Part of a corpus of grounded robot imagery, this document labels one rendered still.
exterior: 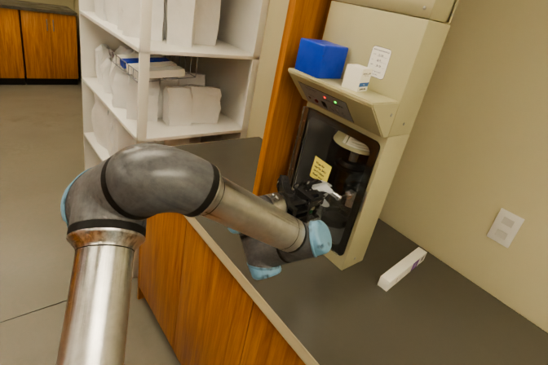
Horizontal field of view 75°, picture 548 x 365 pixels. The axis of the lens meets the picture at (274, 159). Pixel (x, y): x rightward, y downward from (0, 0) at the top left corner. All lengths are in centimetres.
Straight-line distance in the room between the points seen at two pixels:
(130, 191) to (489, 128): 112
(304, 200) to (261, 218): 32
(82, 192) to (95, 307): 17
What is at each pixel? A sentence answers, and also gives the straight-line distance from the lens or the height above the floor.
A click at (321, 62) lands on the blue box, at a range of 101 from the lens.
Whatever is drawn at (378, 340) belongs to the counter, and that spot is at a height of 94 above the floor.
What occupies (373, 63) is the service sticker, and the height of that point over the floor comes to 158.
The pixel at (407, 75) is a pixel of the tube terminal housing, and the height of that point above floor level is 158.
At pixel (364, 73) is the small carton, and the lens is 97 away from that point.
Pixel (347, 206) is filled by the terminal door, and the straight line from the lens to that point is 112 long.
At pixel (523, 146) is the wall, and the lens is 133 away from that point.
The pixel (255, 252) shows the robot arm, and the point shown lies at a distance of 86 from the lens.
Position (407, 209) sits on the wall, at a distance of 154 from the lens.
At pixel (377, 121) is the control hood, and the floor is 146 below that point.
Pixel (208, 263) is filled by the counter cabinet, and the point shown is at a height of 79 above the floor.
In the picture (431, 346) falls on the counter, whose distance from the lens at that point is 115.
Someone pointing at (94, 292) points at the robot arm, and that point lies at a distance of 59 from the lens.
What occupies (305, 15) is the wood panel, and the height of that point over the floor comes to 166.
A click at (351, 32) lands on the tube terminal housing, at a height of 164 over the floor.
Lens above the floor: 170
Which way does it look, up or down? 25 degrees down
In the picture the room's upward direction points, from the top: 12 degrees clockwise
